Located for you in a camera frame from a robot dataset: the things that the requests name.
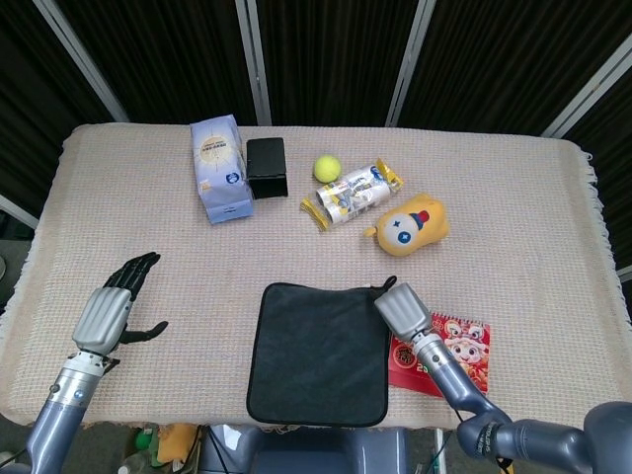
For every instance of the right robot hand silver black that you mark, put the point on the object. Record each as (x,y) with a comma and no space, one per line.
(402,311)

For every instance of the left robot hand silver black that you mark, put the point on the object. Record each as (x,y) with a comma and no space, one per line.
(101,321)

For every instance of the black and pink cloth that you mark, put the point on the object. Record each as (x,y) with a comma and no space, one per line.
(316,355)

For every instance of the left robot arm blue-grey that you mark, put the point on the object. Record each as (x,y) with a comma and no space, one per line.
(64,410)

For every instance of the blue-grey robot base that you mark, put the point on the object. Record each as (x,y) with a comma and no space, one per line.
(321,454)

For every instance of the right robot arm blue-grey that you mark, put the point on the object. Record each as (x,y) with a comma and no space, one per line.
(454,375)

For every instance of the red desk calendar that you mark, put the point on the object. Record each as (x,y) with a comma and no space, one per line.
(469,345)

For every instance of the yellow plush toy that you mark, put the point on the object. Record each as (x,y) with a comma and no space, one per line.
(410,227)

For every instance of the beige woven tablecloth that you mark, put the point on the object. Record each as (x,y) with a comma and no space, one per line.
(197,276)

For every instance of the pack of trash bag rolls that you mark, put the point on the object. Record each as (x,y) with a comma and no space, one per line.
(353,195)

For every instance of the green bottle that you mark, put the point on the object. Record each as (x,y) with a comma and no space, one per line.
(145,439)

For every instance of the yellow soft item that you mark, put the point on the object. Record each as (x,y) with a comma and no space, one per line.
(178,442)

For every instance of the white table leg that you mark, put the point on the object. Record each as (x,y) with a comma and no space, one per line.
(440,451)

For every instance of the yellow tennis ball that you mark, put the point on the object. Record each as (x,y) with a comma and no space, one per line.
(327,168)

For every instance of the light blue paper bag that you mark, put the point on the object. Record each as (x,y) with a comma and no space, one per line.
(219,168)

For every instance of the black square box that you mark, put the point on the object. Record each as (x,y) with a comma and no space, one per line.
(266,163)

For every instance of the white metal partition post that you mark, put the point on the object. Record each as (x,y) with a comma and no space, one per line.
(84,54)
(587,91)
(15,210)
(254,64)
(626,274)
(410,64)

